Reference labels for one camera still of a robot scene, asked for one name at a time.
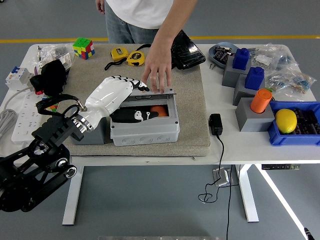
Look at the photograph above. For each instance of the person's left hand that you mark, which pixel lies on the person's left hand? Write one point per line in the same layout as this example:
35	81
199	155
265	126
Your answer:
160	65

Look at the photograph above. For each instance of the large colourful puzzle cube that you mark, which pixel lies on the large colourful puzzle cube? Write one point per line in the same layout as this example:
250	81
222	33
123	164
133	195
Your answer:
83	48

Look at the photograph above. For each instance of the small colourful puzzle cube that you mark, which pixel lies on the small colourful puzzle cube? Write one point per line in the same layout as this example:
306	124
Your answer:
53	108

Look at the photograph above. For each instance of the clear bag white parts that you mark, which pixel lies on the clear bag white parts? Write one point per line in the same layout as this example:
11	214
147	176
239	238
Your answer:
262	59

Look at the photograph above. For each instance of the yellow lemon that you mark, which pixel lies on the yellow lemon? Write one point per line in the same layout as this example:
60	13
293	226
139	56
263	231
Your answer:
286	121

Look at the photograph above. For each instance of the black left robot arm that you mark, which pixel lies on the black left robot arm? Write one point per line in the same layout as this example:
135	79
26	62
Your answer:
50	130

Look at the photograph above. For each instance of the black capacitors pile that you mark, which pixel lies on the black capacitors pile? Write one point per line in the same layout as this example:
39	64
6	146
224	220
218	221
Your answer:
306	122

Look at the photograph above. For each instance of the blue-grey dish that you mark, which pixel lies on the blue-grey dish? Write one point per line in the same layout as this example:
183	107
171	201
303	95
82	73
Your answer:
211	53

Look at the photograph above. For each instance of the blue plastic bin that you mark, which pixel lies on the blue plastic bin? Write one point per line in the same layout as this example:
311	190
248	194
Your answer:
292	140

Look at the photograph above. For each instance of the white table leg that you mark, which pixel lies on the white table leg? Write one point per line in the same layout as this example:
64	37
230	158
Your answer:
72	207
247	195

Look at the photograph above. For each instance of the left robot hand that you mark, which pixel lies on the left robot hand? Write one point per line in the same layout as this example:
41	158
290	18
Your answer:
107	95

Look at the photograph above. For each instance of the person's left forearm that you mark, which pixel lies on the person's left forearm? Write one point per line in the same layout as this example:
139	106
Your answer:
175	22

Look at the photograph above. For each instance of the black table control panel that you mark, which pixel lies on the black table control panel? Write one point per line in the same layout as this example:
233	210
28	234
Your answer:
281	167

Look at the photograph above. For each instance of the yellow tape measure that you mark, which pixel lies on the yellow tape measure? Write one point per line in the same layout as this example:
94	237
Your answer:
135	58
118	53

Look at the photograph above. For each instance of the blue bottle-shaped block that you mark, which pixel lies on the blue bottle-shaped block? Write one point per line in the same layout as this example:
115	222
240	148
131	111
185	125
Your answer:
241	60
254	80

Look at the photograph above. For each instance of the clear bags small parts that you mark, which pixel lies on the clear bags small parts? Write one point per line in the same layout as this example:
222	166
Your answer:
53	51

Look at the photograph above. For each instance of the smoked transparent box lid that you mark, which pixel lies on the smoked transparent box lid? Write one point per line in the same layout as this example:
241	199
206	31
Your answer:
166	92

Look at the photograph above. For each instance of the clear bag of resistors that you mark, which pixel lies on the clear bag of resistors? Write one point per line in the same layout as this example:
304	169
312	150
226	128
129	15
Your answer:
297	82

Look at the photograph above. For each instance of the grey block with round hole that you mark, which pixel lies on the grey block with round hole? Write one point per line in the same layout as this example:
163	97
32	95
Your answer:
100	135

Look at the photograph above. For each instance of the grey plastic junction box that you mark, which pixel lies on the grey plastic junction box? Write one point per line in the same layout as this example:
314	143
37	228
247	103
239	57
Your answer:
150	135

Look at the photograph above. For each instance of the clear bag blue parts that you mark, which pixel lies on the clear bag blue parts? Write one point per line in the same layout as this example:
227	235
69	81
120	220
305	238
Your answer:
285	60

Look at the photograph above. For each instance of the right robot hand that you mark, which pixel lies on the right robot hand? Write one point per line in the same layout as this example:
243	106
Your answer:
307	234

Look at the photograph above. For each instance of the orange cylinder battery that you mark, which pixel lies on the orange cylinder battery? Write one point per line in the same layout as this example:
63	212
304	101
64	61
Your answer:
161	111
260	102

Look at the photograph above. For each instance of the small green object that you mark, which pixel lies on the small green object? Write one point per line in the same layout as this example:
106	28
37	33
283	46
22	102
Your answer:
269	89

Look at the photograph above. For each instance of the black capacitor pack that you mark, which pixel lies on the black capacitor pack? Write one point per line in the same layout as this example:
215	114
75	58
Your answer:
220	53

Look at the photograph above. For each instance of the white power strip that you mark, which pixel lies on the white power strip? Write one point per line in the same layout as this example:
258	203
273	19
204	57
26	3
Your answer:
25	117

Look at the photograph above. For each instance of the grey-brown mat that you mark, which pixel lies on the grey-brown mat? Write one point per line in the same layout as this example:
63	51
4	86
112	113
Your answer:
187	100

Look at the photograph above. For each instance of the black cloth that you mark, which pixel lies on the black cloth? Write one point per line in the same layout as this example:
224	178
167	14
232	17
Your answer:
50	75

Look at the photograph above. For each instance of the person's right hand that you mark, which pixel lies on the person's right hand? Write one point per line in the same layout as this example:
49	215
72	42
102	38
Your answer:
100	5

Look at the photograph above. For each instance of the black power adapter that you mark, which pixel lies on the black power adapter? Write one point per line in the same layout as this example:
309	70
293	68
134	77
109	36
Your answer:
215	125

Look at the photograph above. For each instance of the thin metal pen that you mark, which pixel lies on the thin metal pen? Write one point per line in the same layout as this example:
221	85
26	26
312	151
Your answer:
39	52

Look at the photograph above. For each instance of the grey block holder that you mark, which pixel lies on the grey block holder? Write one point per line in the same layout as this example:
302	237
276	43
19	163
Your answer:
243	93
252	121
231	75

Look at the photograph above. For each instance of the white blue circuit breaker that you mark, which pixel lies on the white blue circuit breaker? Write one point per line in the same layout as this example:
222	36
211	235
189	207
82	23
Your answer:
17	78

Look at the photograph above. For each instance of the person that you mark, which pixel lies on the person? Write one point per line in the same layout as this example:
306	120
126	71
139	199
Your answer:
140	12

